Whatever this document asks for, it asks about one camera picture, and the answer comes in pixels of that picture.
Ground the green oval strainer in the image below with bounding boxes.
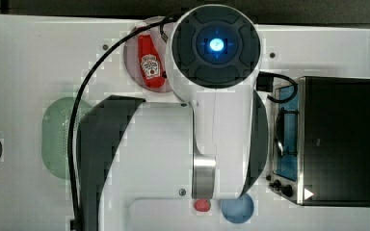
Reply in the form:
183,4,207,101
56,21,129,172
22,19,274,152
41,97,75,180

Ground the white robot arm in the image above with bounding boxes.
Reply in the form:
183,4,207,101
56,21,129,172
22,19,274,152
76,4,267,231

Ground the red ketchup bottle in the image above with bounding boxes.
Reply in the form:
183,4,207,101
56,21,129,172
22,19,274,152
137,32,165,89

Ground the round purple plate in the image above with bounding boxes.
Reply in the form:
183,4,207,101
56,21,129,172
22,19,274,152
123,26,172,93

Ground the large red strawberry toy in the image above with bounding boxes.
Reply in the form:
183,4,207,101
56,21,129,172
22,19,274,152
194,199,211,213

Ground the blue bowl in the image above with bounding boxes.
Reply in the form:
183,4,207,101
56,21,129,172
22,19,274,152
221,193,254,224

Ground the black toaster oven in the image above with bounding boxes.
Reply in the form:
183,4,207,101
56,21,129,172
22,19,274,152
266,76,370,207

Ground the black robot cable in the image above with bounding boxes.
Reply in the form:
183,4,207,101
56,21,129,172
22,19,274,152
66,13,182,231

